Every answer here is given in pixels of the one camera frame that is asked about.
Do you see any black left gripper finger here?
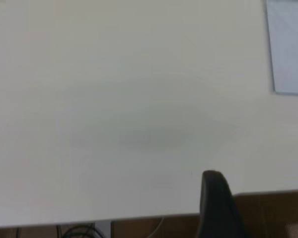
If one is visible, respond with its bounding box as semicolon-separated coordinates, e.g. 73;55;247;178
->
195;170;249;238

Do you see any clear zip bag green zipper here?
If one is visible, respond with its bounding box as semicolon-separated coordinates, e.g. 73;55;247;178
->
264;0;298;97

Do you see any white paper sheet stack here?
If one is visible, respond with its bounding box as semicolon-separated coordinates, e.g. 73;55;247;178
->
267;0;298;94

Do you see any grey hanging cable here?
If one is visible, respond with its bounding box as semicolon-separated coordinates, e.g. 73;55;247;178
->
149;217;165;238

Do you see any black looped floor cable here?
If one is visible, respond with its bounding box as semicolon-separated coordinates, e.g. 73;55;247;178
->
63;224;104;238

